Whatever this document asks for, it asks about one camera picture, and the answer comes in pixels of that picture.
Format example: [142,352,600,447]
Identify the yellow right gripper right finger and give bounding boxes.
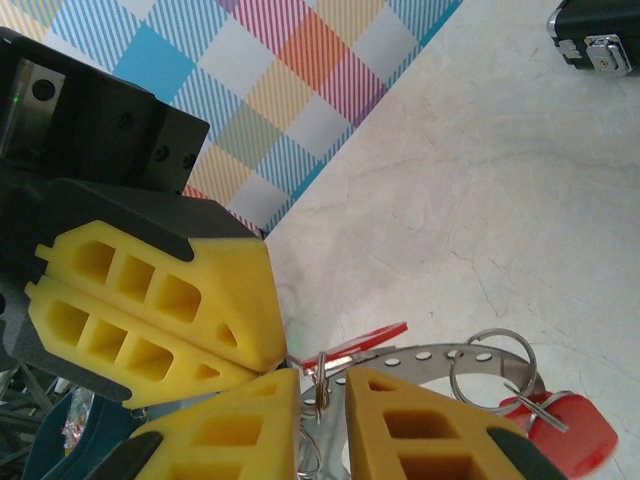
[344,367,569,480]

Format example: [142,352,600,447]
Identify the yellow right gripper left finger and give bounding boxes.
[127,368,302,480]

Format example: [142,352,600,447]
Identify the metal keyring band red sleeve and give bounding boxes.
[295,327,551,480]

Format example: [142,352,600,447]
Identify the red-capped key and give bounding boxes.
[499,391,620,475]

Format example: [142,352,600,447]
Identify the black briefcase with metal handle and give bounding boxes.
[547,0,640,80]

